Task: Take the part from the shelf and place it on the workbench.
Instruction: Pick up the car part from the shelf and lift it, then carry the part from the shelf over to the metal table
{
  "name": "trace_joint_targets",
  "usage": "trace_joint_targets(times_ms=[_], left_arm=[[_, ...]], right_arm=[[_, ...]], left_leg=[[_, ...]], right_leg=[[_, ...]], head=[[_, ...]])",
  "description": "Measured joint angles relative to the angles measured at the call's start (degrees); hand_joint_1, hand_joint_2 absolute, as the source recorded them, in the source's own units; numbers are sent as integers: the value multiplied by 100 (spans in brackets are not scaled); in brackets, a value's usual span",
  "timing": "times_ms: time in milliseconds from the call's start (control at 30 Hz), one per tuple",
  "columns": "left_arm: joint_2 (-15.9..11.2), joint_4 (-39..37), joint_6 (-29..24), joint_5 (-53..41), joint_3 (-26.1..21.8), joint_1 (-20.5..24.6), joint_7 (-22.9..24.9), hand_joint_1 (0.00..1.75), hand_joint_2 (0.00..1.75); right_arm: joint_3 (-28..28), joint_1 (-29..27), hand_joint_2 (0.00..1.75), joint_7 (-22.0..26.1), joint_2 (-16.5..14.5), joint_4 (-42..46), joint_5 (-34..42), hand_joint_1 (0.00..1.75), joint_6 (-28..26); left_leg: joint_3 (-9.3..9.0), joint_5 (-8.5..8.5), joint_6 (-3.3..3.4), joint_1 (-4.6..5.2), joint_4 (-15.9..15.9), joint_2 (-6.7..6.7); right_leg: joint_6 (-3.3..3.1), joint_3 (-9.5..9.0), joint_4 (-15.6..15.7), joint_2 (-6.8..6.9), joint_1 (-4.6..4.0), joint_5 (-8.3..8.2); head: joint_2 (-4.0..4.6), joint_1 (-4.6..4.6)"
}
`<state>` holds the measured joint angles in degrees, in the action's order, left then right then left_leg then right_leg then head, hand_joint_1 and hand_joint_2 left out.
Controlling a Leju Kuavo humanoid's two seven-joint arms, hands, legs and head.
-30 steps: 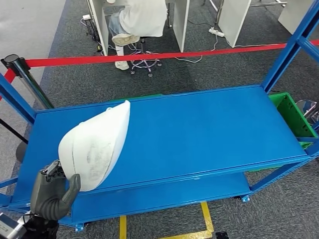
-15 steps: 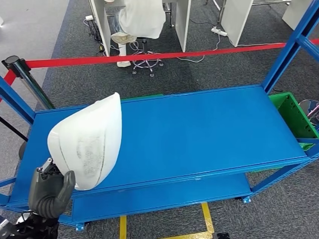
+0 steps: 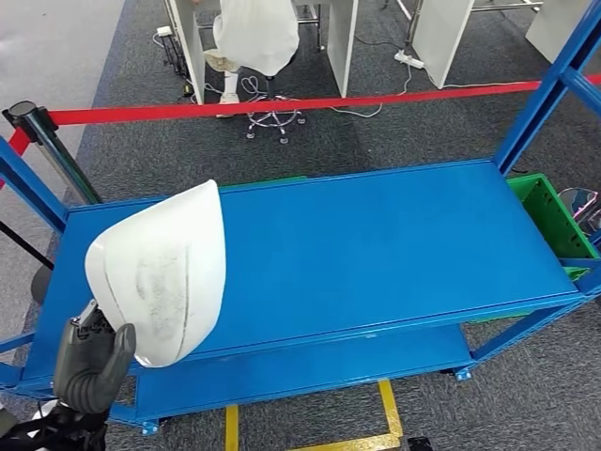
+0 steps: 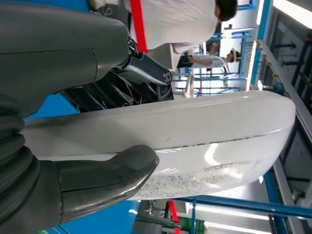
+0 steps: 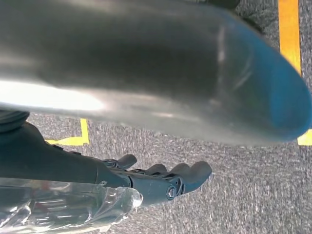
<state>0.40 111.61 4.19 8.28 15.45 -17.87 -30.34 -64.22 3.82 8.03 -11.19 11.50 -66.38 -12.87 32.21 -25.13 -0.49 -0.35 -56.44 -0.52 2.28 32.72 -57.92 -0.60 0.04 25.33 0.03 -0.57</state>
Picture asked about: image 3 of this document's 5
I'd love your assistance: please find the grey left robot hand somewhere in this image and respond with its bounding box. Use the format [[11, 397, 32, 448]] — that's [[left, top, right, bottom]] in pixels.
[[53, 300, 136, 417]]

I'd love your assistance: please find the white plastic shell part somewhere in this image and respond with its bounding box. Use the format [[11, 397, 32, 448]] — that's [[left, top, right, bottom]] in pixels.
[[84, 179, 228, 369]]

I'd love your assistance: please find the blue metal shelf rack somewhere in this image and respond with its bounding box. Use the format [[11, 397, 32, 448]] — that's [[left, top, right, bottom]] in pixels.
[[0, 0, 601, 437]]

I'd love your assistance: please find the shiny wrapped part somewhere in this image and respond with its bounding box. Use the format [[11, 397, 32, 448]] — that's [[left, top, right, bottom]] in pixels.
[[559, 186, 601, 235]]

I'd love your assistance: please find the thin black rod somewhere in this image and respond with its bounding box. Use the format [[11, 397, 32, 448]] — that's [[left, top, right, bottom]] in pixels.
[[0, 221, 54, 272]]

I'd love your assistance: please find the chrome stool base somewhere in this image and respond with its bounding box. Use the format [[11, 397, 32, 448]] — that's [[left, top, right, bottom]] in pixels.
[[244, 74, 307, 146]]

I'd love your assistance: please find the white desk panel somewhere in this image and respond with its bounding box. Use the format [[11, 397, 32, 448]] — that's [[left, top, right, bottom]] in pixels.
[[525, 0, 593, 65], [412, 0, 475, 90], [326, 0, 360, 99], [169, 0, 207, 106]]

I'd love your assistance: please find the long red barrier belt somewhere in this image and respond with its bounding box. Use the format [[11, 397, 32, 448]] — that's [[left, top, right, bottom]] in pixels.
[[47, 73, 601, 128]]

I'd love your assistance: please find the person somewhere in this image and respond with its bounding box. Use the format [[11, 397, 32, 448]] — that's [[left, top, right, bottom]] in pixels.
[[190, 0, 301, 119]]

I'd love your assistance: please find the white power strip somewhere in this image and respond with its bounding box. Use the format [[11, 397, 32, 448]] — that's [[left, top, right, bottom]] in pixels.
[[394, 49, 426, 70]]

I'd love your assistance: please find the green plastic crate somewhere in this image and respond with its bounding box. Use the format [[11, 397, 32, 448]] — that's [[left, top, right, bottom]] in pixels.
[[507, 173, 601, 285]]

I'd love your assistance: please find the black barrier stanchion post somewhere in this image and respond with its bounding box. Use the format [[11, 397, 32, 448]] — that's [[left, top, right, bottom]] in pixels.
[[2, 101, 103, 207]]

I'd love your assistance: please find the white floor cable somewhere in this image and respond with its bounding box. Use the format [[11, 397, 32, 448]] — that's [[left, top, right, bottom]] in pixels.
[[328, 62, 414, 119]]

